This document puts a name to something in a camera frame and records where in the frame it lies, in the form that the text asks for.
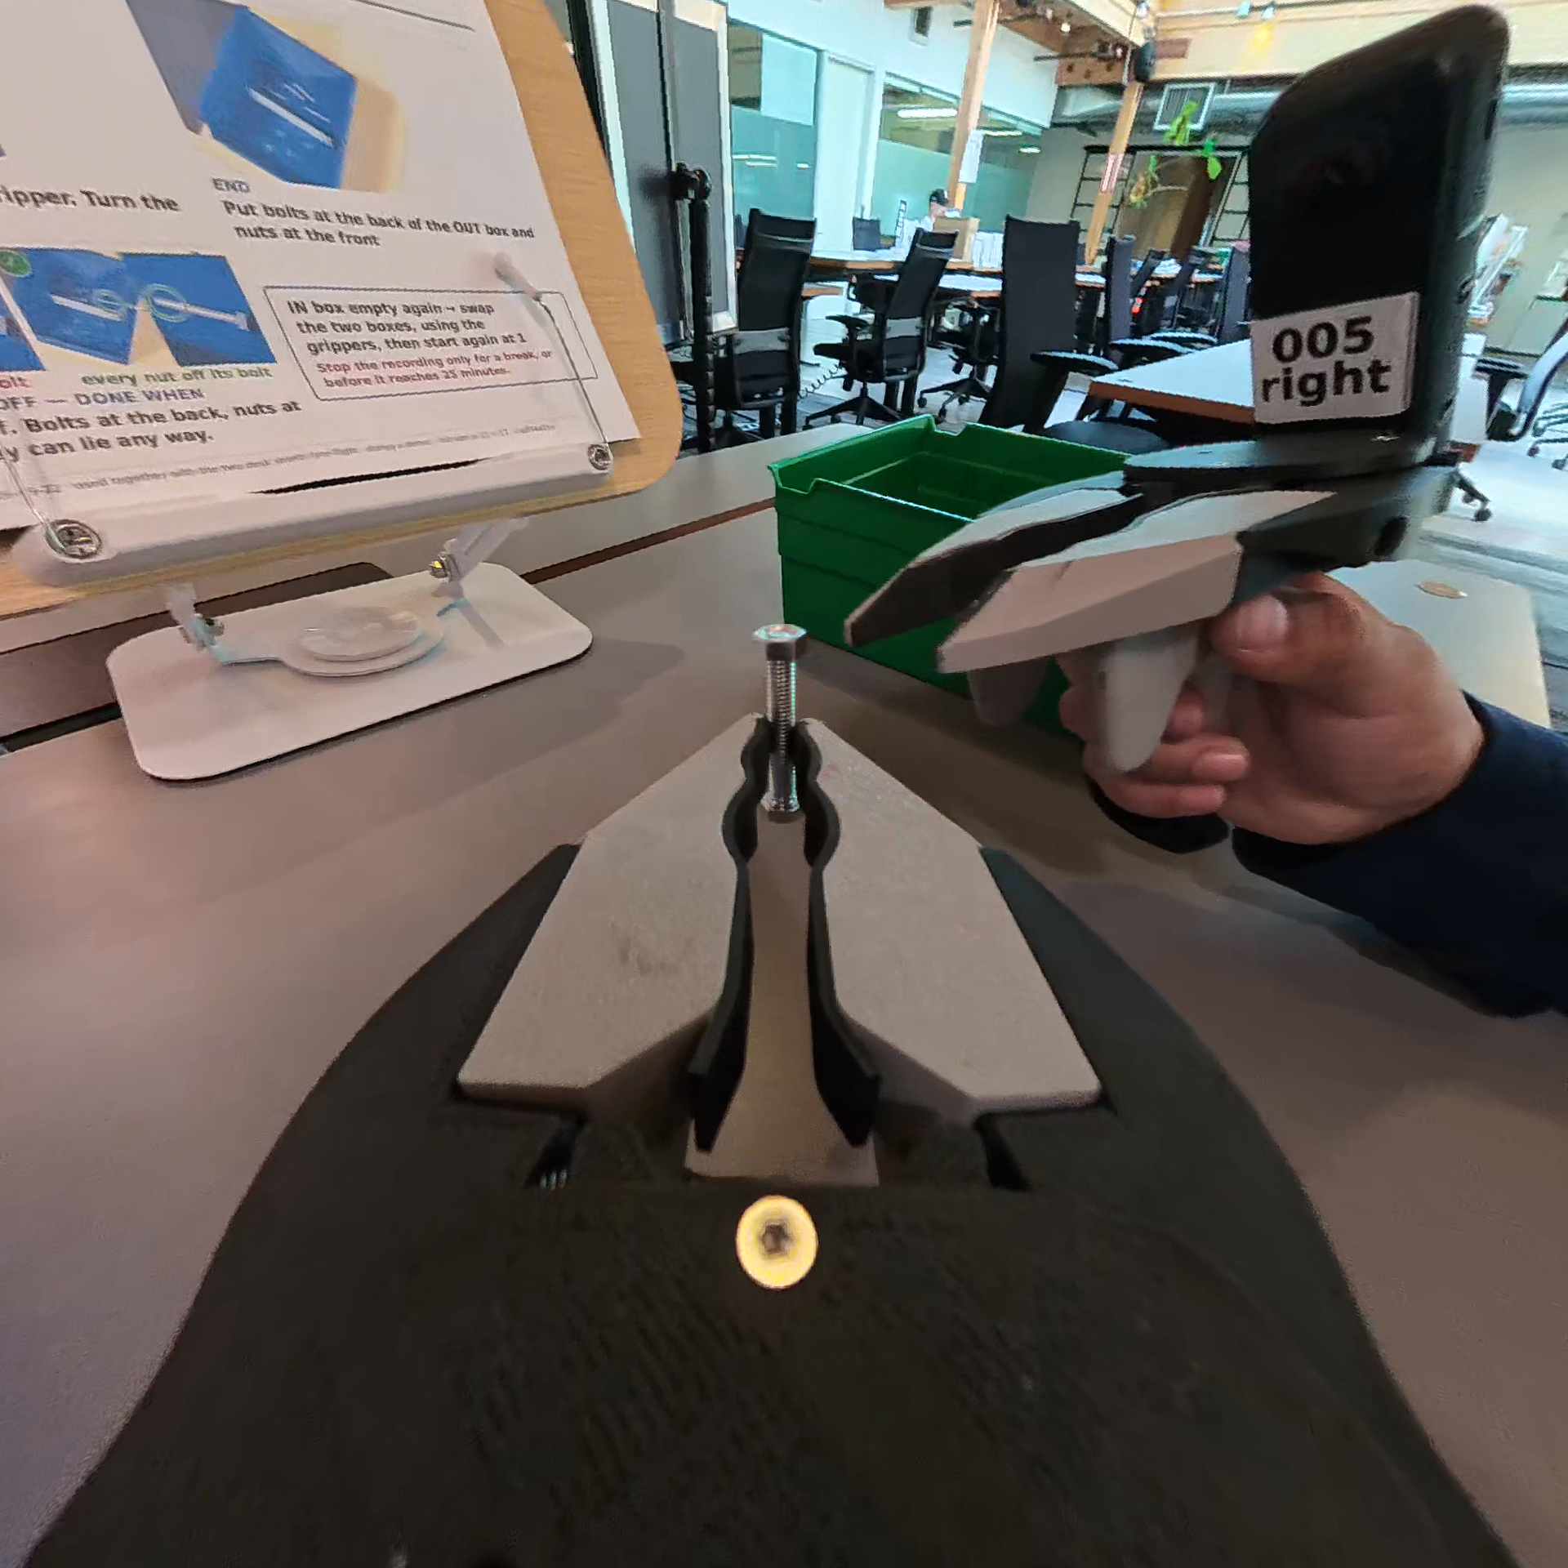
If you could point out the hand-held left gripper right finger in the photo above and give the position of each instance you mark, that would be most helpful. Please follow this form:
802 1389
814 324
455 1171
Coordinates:
941 980

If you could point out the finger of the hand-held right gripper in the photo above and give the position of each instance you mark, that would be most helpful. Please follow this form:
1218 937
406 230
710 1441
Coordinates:
954 565
1103 600

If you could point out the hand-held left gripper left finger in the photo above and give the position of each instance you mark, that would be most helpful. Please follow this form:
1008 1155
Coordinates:
610 972

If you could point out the green plastic bin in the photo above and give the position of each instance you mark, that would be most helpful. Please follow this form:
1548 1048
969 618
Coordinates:
848 565

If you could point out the silver hex bolt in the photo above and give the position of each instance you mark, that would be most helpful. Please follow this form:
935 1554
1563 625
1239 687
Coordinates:
779 698

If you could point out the person's right forearm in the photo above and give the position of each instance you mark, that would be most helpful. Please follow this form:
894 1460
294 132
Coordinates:
1507 883

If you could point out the person's right hand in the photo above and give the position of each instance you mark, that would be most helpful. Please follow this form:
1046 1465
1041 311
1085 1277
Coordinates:
1334 724

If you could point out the hanging green plant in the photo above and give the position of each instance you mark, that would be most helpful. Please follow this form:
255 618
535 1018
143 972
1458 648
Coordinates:
1184 131

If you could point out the wood edged office desk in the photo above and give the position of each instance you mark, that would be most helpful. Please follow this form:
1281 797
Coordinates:
1173 389

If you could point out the group of black office chairs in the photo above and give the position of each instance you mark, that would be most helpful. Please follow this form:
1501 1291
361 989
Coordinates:
1041 321

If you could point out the grey panel on black stand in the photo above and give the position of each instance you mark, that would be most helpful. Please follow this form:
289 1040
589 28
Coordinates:
661 74

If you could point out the printed instruction sheet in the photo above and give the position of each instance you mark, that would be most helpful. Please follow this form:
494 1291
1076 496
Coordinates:
366 186

